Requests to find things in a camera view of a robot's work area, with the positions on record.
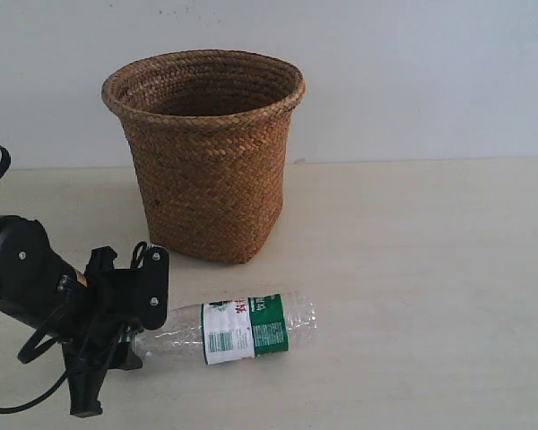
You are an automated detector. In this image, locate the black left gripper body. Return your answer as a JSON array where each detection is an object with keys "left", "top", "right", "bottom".
[{"left": 56, "top": 246, "right": 137, "bottom": 358}]

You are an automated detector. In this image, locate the clear plastic bottle green label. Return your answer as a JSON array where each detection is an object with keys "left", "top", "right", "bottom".
[{"left": 131, "top": 292, "right": 317, "bottom": 369}]

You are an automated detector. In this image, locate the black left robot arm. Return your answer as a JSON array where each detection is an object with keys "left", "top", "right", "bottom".
[{"left": 0, "top": 215, "right": 133, "bottom": 418}]

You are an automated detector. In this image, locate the brown woven wicker basket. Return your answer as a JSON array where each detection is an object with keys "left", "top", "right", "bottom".
[{"left": 100, "top": 48, "right": 306, "bottom": 264}]

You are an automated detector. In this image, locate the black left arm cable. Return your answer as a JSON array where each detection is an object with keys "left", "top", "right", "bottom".
[{"left": 0, "top": 142, "right": 71, "bottom": 416}]

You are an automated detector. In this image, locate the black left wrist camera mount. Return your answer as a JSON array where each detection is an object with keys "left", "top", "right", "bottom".
[{"left": 131, "top": 242, "right": 169, "bottom": 331}]

